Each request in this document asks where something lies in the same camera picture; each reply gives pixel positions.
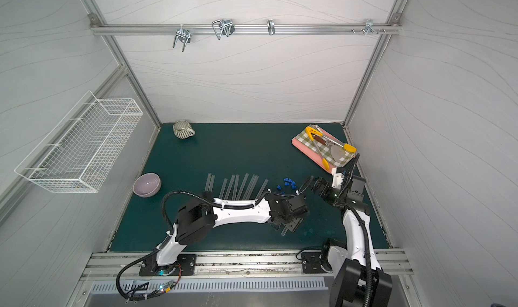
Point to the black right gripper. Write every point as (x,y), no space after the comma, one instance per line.
(352,174)

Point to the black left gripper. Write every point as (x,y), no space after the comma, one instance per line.
(286,223)

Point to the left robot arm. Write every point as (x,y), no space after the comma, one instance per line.
(200,216)

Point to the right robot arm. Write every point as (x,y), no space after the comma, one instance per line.
(359,280)

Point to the green white checkered cloth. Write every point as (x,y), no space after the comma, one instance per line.
(323,147)

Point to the pink plastic tray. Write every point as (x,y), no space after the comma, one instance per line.
(315,153)

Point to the striped ceramic cup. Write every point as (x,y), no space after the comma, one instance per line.
(183,129)

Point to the purple bowl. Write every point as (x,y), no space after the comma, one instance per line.
(147,185)

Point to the metal hook clamp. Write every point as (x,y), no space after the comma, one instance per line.
(223,27)
(370,28)
(183,37)
(271,27)

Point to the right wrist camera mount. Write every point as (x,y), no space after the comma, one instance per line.
(344,175)

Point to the brown handled metal spatula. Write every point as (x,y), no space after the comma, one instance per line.
(337,152)

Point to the yellow handled metal tongs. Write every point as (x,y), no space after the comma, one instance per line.
(312,130)

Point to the white slotted cable duct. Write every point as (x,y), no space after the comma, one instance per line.
(268,284)

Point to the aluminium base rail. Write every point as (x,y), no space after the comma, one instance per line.
(105,266)

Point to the white wire basket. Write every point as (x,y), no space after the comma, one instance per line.
(77,155)

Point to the aluminium top rail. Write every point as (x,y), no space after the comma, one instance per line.
(241,29)

